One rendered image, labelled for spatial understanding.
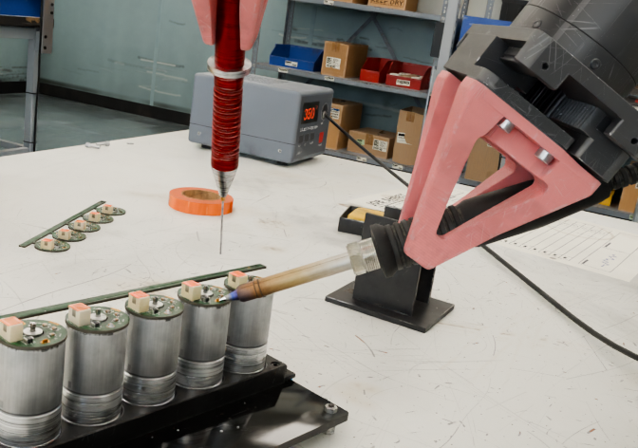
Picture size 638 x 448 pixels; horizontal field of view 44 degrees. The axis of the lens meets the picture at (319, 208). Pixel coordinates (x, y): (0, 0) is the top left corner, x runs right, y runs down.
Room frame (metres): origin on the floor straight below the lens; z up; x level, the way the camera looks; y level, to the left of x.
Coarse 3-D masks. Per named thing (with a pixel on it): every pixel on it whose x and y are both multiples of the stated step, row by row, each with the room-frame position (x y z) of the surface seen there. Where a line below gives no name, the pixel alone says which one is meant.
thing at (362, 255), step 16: (368, 240) 0.33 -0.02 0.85; (336, 256) 0.33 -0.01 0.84; (352, 256) 0.33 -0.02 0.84; (368, 256) 0.33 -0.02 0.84; (288, 272) 0.33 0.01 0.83; (304, 272) 0.33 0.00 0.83; (320, 272) 0.33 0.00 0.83; (336, 272) 0.33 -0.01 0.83; (240, 288) 0.33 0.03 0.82; (256, 288) 0.32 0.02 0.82; (272, 288) 0.33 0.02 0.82; (288, 288) 0.33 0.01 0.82
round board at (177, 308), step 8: (152, 296) 0.32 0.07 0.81; (160, 296) 0.32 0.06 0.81; (168, 296) 0.32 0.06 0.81; (168, 304) 0.32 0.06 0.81; (176, 304) 0.32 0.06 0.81; (136, 312) 0.30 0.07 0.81; (144, 312) 0.30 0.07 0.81; (152, 312) 0.30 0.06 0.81; (160, 312) 0.31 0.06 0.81; (176, 312) 0.31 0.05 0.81
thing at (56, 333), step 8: (24, 320) 0.28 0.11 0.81; (32, 320) 0.28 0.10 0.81; (40, 320) 0.28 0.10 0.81; (24, 328) 0.27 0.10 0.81; (48, 328) 0.27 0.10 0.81; (56, 328) 0.27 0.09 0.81; (64, 328) 0.28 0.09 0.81; (0, 336) 0.26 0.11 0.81; (40, 336) 0.27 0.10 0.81; (48, 336) 0.27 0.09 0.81; (56, 336) 0.27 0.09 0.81; (64, 336) 0.27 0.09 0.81; (8, 344) 0.26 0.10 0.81; (16, 344) 0.26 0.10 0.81; (24, 344) 0.26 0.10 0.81; (32, 344) 0.26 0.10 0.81; (40, 344) 0.26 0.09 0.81; (48, 344) 0.26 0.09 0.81; (56, 344) 0.26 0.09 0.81
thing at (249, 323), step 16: (224, 288) 0.35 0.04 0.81; (240, 304) 0.34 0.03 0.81; (256, 304) 0.34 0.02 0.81; (240, 320) 0.34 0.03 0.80; (256, 320) 0.34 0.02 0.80; (240, 336) 0.34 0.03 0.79; (256, 336) 0.35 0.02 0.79; (240, 352) 0.34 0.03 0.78; (256, 352) 0.35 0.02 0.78; (224, 368) 0.35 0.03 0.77; (240, 368) 0.34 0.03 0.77; (256, 368) 0.35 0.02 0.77
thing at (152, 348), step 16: (160, 304) 0.31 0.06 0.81; (144, 320) 0.30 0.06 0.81; (160, 320) 0.30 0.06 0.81; (176, 320) 0.31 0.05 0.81; (128, 336) 0.30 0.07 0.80; (144, 336) 0.30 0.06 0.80; (160, 336) 0.30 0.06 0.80; (176, 336) 0.31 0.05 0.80; (128, 352) 0.30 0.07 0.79; (144, 352) 0.30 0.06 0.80; (160, 352) 0.30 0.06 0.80; (176, 352) 0.31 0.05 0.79; (128, 368) 0.30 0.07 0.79; (144, 368) 0.30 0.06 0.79; (160, 368) 0.30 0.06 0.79; (176, 368) 0.31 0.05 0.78; (128, 384) 0.30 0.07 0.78; (144, 384) 0.30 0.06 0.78; (160, 384) 0.30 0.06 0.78; (128, 400) 0.30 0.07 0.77; (144, 400) 0.30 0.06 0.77; (160, 400) 0.30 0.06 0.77
